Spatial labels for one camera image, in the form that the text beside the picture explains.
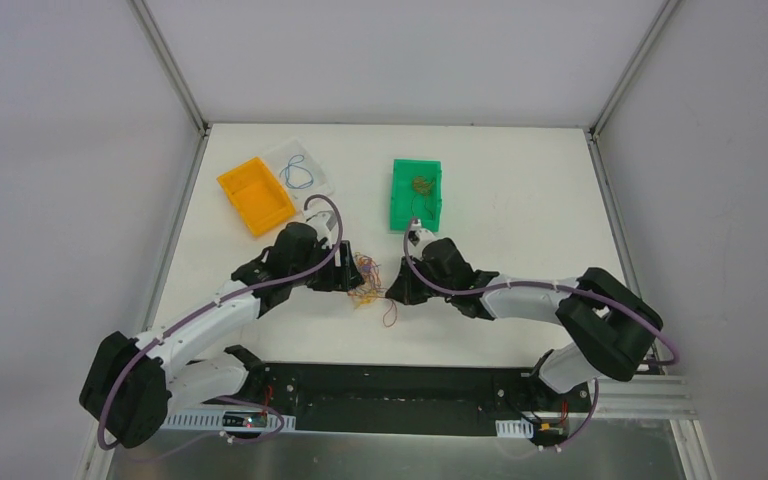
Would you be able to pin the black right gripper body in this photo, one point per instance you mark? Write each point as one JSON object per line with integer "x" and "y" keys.
{"x": 411, "y": 283}

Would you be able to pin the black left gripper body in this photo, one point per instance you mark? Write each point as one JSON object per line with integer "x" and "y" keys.
{"x": 339, "y": 268}

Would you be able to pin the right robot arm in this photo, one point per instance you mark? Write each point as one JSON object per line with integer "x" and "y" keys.
{"x": 611, "y": 329}

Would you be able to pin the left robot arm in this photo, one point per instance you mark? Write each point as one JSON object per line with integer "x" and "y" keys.
{"x": 135, "y": 383}

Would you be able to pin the yellow plastic bin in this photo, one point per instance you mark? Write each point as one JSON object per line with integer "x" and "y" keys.
{"x": 257, "y": 196}

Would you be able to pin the white translucent bin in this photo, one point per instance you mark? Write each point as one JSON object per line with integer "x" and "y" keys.
{"x": 297, "y": 170}

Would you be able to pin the green plastic bin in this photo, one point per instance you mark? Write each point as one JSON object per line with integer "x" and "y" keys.
{"x": 416, "y": 191}

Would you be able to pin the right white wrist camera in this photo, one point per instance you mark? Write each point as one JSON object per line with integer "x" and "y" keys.
{"x": 418, "y": 238}

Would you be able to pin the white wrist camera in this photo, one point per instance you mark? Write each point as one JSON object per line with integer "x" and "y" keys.
{"x": 323, "y": 222}
{"x": 418, "y": 238}

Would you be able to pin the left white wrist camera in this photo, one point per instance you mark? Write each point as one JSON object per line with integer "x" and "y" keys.
{"x": 323, "y": 222}

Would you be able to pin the left aluminium frame rail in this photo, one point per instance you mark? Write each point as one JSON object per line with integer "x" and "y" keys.
{"x": 155, "y": 38}

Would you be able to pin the aluminium frame rail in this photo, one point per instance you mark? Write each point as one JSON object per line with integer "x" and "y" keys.
{"x": 155, "y": 38}
{"x": 652, "y": 35}

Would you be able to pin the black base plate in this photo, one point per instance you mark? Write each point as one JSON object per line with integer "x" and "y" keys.
{"x": 412, "y": 400}

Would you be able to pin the right white cable duct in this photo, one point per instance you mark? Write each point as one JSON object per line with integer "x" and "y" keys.
{"x": 516, "y": 429}

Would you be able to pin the white cable duct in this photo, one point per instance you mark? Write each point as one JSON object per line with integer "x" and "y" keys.
{"x": 229, "y": 420}
{"x": 516, "y": 429}

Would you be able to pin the left white cable duct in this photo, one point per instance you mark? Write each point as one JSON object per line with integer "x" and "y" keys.
{"x": 229, "y": 420}

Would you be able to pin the right aluminium frame rail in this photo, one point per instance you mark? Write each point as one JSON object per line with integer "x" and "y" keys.
{"x": 652, "y": 35}

